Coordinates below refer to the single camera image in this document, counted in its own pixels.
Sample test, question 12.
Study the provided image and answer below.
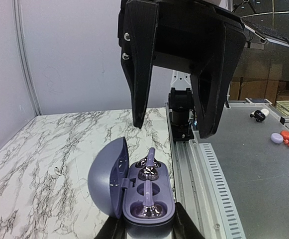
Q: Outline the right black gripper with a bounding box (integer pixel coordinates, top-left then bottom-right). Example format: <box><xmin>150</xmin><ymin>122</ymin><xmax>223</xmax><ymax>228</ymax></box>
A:
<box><xmin>118</xmin><ymin>0</ymin><xmax>245</xmax><ymax>138</ymax></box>

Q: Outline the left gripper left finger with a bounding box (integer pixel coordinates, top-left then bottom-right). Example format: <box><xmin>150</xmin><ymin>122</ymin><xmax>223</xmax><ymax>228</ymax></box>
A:
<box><xmin>95</xmin><ymin>217</ymin><xmax>126</xmax><ymax>239</ymax></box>

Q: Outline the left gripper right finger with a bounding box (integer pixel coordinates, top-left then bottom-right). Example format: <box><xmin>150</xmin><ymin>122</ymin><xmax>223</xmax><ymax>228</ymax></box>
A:
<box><xmin>173</xmin><ymin>202</ymin><xmax>205</xmax><ymax>239</ymax></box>

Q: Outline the purple earbud charging case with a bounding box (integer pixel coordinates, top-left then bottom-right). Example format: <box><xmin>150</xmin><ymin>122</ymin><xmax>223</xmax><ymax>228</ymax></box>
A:
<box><xmin>88</xmin><ymin>137</ymin><xmax>176</xmax><ymax>239</ymax></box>

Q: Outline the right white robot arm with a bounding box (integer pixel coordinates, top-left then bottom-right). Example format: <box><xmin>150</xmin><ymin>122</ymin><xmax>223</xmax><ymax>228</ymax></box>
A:
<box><xmin>117</xmin><ymin>0</ymin><xmax>246</xmax><ymax>141</ymax></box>

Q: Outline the black and white earbud case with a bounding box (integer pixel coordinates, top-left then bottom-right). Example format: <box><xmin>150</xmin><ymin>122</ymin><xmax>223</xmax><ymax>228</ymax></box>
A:
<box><xmin>250</xmin><ymin>108</ymin><xmax>270</xmax><ymax>122</ymax></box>

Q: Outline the lavender round case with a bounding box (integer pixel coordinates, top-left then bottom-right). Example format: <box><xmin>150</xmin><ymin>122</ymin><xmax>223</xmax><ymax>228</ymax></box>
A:
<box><xmin>271</xmin><ymin>133</ymin><xmax>284</xmax><ymax>144</ymax></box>

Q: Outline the orange earbud case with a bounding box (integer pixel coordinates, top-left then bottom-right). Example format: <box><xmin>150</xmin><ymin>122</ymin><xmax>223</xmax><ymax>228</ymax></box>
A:
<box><xmin>281</xmin><ymin>130</ymin><xmax>289</xmax><ymax>147</ymax></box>

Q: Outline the small white earbud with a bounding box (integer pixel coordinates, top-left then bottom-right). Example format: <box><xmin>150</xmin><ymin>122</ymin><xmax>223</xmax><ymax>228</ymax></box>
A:
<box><xmin>52</xmin><ymin>167</ymin><xmax>61</xmax><ymax>178</ymax></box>

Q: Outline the black keyboard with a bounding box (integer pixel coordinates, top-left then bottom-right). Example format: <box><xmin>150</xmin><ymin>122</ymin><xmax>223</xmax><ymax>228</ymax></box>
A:
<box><xmin>242</xmin><ymin>19</ymin><xmax>289</xmax><ymax>50</ymax></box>

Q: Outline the front aluminium rail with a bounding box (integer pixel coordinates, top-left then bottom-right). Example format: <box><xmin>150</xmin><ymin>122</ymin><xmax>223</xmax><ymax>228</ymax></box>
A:
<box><xmin>165</xmin><ymin>103</ymin><xmax>246</xmax><ymax>239</ymax></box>

